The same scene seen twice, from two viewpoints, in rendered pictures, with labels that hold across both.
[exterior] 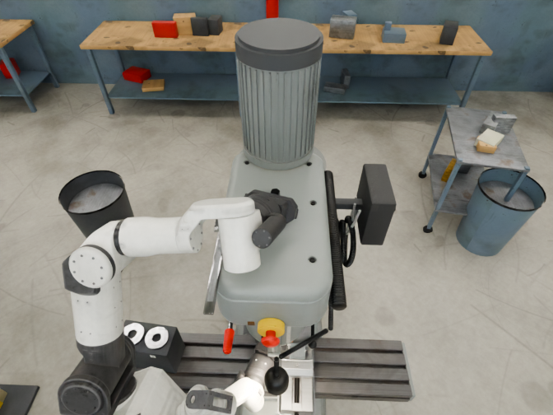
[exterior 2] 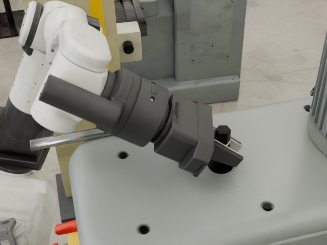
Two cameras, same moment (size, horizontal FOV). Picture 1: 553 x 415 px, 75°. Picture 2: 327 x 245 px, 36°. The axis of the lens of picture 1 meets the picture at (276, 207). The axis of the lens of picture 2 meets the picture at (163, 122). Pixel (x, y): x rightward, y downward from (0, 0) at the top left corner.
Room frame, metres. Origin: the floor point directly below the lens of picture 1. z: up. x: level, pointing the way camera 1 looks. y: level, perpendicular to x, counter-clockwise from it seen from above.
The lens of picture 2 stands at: (0.37, -0.49, 2.42)
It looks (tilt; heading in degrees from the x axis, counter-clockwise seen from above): 40 degrees down; 75
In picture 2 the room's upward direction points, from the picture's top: 2 degrees counter-clockwise
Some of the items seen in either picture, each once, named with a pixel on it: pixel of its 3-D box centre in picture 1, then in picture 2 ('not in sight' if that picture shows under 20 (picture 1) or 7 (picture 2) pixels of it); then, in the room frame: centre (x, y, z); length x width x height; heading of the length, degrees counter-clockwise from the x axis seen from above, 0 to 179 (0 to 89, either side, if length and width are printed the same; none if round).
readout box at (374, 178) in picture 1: (374, 204); not in sight; (0.88, -0.34, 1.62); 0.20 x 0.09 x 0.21; 178
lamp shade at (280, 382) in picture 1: (276, 378); not in sight; (0.36, 0.00, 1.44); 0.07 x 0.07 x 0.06
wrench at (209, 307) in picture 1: (217, 260); (107, 131); (0.45, 0.12, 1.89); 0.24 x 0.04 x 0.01; 178
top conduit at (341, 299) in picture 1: (331, 230); not in sight; (0.62, -0.14, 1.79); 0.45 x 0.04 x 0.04; 178
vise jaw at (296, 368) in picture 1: (297, 368); not in sight; (0.53, -0.08, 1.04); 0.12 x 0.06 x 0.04; 88
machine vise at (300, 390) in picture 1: (296, 365); not in sight; (0.56, -0.08, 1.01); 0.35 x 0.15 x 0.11; 178
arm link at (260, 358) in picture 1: (266, 355); not in sight; (0.51, 0.04, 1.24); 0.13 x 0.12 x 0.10; 68
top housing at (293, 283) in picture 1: (275, 229); (227, 198); (0.61, 0.00, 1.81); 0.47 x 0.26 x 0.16; 178
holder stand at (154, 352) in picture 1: (151, 346); not in sight; (0.62, 0.52, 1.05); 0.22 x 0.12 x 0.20; 82
